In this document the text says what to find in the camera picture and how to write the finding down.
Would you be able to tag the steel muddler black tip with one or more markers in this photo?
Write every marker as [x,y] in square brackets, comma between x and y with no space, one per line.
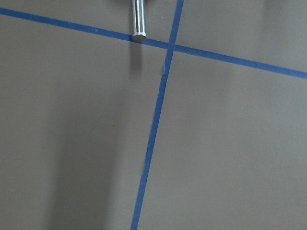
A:
[138,20]

